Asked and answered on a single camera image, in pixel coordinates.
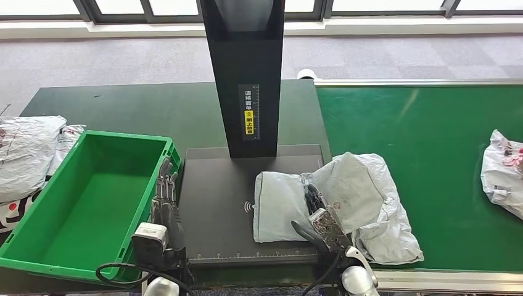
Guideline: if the white parcel red black print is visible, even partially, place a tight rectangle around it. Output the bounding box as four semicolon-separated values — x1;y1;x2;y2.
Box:
480;129;523;221

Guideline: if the green plastic crate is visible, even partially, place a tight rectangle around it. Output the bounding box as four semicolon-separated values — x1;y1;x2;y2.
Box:
0;129;183;285

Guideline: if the black inbound scanner machine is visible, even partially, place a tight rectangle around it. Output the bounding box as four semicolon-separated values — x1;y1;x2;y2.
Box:
178;0;332;266

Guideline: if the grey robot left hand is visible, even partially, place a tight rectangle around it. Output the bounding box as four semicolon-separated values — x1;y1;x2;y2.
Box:
149;157;187;251

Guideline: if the black yellow label sticker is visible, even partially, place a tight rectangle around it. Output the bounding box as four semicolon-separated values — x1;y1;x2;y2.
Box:
238;83;261;142

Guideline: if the white bag red black logo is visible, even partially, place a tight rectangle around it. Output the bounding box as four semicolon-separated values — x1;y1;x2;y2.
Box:
0;123;86;234

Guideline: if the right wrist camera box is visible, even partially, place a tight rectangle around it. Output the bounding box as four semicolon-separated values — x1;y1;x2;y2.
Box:
308;207;353;254

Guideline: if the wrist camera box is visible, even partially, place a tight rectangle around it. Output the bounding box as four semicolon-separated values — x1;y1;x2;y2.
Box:
131;222;170;268
308;207;353;254

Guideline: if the green conveyor belt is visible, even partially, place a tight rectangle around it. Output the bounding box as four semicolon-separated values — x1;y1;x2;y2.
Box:
315;84;523;274

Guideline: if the plain grey plastic parcel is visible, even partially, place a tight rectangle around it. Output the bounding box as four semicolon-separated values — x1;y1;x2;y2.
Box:
252;152;387;245

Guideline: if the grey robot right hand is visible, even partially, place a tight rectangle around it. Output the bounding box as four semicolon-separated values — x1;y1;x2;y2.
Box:
290;184;334;253

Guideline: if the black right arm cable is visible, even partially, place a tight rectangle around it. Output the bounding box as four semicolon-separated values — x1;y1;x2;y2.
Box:
300;251;344;296

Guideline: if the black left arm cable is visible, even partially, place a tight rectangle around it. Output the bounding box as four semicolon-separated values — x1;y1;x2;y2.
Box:
95;261;193;296

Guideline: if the crumpled grey parcel bag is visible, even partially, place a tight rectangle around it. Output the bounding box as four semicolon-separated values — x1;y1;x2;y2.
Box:
0;115;67;203

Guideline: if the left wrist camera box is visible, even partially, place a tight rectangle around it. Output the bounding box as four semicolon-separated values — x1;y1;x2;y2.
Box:
131;222;170;268

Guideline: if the dark window frame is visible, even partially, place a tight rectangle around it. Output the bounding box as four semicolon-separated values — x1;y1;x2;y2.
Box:
0;0;523;23

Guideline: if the white window sill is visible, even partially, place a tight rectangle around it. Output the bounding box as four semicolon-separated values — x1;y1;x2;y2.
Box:
0;17;523;39

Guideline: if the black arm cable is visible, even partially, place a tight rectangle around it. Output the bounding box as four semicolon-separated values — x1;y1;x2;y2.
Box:
300;251;344;296
95;261;193;296

